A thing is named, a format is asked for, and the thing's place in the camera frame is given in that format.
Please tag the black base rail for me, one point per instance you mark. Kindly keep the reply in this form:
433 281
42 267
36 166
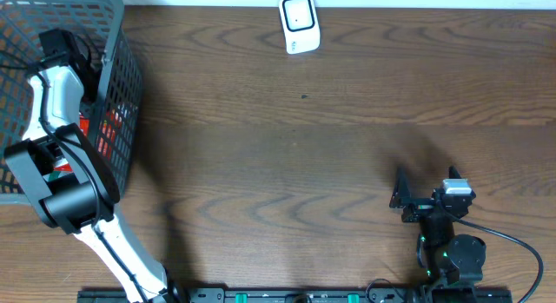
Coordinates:
376 295

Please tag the grey plastic mesh basket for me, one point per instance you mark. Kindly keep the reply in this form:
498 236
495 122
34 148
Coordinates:
98 25

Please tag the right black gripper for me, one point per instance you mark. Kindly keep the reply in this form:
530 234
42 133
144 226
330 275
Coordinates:
401 199

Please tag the red snack bag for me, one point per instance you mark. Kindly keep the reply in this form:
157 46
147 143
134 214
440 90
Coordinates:
63 165

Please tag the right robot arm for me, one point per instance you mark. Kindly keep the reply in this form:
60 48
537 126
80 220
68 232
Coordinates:
453 261

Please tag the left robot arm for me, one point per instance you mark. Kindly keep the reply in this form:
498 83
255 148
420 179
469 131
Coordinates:
67 182

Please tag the white barcode scanner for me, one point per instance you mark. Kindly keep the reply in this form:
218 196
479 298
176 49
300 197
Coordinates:
300 26

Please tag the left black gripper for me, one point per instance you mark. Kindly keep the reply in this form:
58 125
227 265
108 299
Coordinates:
97 82

